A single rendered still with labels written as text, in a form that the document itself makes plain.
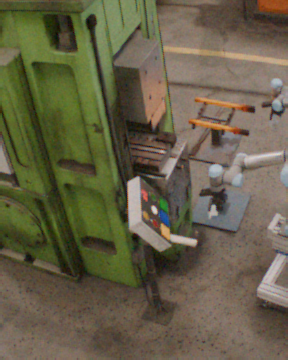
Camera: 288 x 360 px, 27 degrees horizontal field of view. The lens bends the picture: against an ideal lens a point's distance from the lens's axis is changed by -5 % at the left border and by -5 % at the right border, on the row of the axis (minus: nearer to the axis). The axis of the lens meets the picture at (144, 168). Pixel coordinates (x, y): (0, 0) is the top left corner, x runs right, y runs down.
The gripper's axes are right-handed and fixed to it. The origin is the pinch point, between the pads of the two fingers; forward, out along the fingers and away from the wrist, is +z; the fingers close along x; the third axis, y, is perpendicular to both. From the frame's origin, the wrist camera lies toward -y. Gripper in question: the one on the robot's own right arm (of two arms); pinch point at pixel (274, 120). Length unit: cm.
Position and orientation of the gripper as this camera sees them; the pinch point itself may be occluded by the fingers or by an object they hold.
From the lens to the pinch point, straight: 419.5
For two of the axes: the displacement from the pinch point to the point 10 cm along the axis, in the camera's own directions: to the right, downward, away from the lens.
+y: 8.4, 3.0, -4.6
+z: 1.3, 7.1, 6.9
